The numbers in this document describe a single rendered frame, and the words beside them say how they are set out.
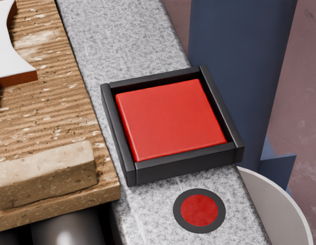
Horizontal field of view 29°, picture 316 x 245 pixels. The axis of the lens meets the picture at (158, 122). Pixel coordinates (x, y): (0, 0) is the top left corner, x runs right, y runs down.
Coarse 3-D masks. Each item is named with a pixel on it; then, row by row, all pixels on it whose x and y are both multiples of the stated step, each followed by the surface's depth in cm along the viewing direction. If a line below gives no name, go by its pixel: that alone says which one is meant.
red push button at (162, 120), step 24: (120, 96) 41; (144, 96) 41; (168, 96) 41; (192, 96) 41; (144, 120) 39; (168, 120) 39; (192, 120) 39; (216, 120) 39; (144, 144) 38; (168, 144) 38; (192, 144) 38; (216, 144) 38
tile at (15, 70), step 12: (12, 0) 44; (0, 12) 43; (12, 12) 44; (0, 24) 43; (0, 36) 42; (0, 48) 41; (12, 48) 41; (0, 60) 40; (12, 60) 40; (24, 60) 40; (0, 72) 39; (12, 72) 39; (24, 72) 40; (36, 72) 40; (0, 84) 40; (12, 84) 40
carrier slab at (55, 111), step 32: (0, 0) 46; (32, 0) 46; (32, 32) 44; (64, 32) 44; (32, 64) 42; (64, 64) 42; (0, 96) 40; (32, 96) 40; (64, 96) 40; (0, 128) 38; (32, 128) 38; (64, 128) 38; (96, 128) 38; (0, 160) 36; (96, 160) 36; (96, 192) 35; (0, 224) 34
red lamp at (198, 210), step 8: (184, 200) 37; (192, 200) 37; (200, 200) 37; (208, 200) 37; (184, 208) 37; (192, 208) 37; (200, 208) 37; (208, 208) 37; (216, 208) 37; (184, 216) 36; (192, 216) 36; (200, 216) 36; (208, 216) 36; (216, 216) 36; (192, 224) 36; (200, 224) 36; (208, 224) 36
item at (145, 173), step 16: (128, 80) 41; (144, 80) 41; (160, 80) 42; (176, 80) 42; (208, 80) 41; (112, 96) 40; (208, 96) 41; (112, 112) 39; (224, 112) 40; (112, 128) 39; (224, 128) 39; (224, 144) 38; (240, 144) 38; (128, 160) 37; (144, 160) 37; (160, 160) 37; (176, 160) 37; (192, 160) 37; (208, 160) 38; (224, 160) 38; (240, 160) 39; (128, 176) 37; (144, 176) 37; (160, 176) 38
